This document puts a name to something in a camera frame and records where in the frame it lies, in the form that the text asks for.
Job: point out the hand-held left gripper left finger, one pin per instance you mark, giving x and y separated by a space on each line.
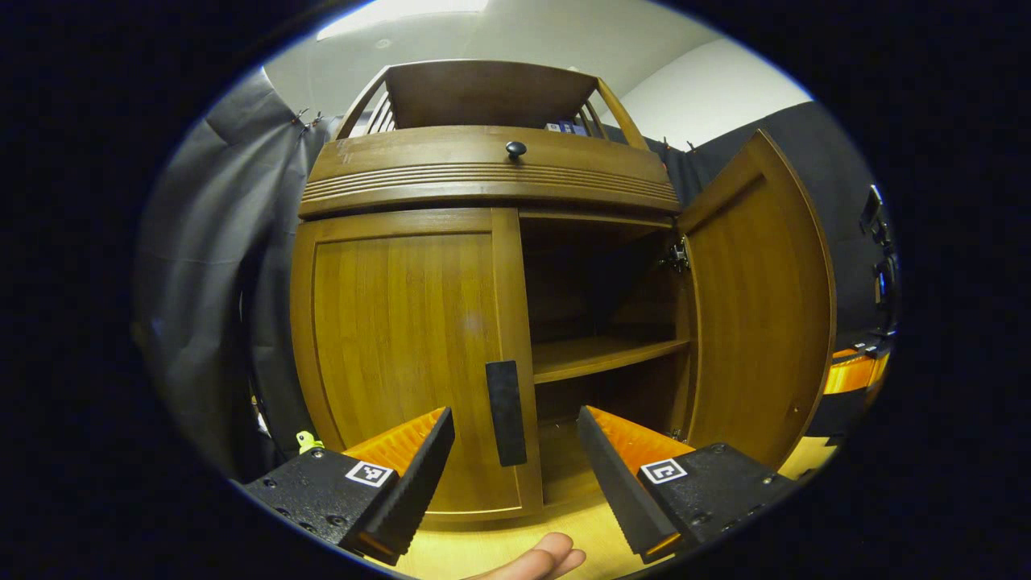
419 491

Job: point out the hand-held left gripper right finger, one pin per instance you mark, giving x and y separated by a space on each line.
616 491

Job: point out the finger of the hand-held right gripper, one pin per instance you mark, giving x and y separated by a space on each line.
854 372

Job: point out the wooden cabinet door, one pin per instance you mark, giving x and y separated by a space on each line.
403 322
757 306

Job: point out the wooden double-door shoe cabinet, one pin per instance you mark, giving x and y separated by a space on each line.
483 93

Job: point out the metal door hinge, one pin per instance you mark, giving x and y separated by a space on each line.
675 256

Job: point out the green frog plush toy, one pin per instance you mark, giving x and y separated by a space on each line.
308 441

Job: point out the wooden inner shelf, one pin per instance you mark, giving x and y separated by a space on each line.
596 354

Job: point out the black round drawer knob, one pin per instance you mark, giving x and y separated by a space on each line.
515 149

